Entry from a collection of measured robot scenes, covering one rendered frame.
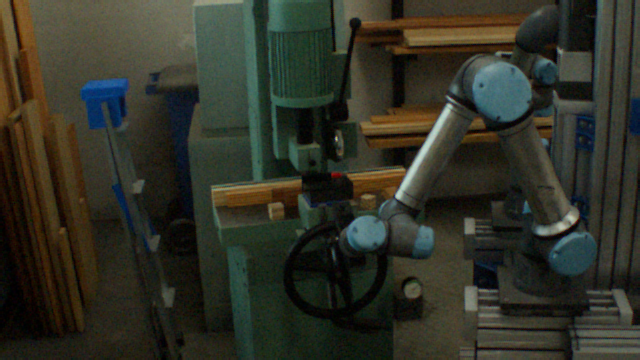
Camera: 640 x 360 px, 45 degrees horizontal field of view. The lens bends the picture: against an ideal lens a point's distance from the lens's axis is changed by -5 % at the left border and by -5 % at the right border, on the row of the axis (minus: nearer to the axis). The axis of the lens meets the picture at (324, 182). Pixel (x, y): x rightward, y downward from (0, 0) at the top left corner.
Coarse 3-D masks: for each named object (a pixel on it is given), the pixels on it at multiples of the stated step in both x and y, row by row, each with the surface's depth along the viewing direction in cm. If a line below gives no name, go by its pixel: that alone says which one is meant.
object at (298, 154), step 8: (296, 144) 238; (312, 144) 237; (296, 152) 234; (304, 152) 234; (312, 152) 235; (320, 152) 237; (296, 160) 236; (304, 160) 235; (320, 160) 237; (296, 168) 237; (304, 168) 236; (312, 168) 236; (320, 168) 237
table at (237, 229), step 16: (368, 192) 246; (224, 208) 237; (240, 208) 237; (256, 208) 237; (288, 208) 236; (224, 224) 225; (240, 224) 225; (256, 224) 225; (272, 224) 226; (288, 224) 227; (224, 240) 224; (240, 240) 225; (256, 240) 227; (272, 240) 228; (320, 240) 221
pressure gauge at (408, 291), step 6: (414, 276) 238; (402, 282) 237; (408, 282) 235; (414, 282) 236; (420, 282) 236; (402, 288) 237; (408, 288) 236; (414, 288) 236; (420, 288) 237; (408, 294) 237; (414, 294) 237; (420, 294) 237; (408, 300) 240
